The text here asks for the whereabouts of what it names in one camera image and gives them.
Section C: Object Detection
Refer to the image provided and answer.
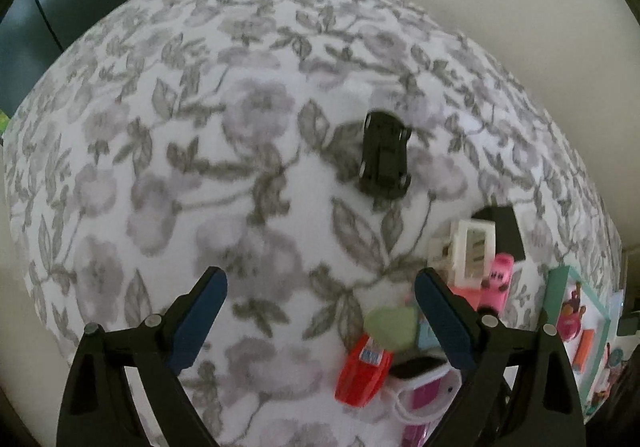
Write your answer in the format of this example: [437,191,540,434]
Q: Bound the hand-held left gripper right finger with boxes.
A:
[414,268,587,447]

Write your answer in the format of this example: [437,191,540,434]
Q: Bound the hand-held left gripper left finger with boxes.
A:
[56,266,229,447]

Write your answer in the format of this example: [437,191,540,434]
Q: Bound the red toy car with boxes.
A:
[335,333,396,410]

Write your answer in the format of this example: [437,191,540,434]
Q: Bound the black toy car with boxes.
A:
[359,109,413,200]

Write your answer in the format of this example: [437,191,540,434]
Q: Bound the light blue block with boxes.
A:
[417,322,442,352]

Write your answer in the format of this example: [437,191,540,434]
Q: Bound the light green block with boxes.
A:
[364,306,420,352]

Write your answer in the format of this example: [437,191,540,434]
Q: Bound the pink pig toy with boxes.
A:
[452,253,517,315]

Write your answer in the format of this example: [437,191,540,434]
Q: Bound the white hair claw clip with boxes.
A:
[427,219,497,288]

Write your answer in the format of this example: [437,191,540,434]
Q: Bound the black charger plug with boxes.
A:
[472,204,527,263]

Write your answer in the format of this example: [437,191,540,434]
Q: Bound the teal picture book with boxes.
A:
[542,266,626,425]

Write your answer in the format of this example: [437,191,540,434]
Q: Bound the dark item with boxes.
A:
[617,312,640,338]

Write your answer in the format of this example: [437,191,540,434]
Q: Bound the grey floral blanket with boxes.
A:
[2,0,623,447]

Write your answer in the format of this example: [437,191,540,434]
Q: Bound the dark teal cabinet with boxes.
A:
[0,0,126,112]

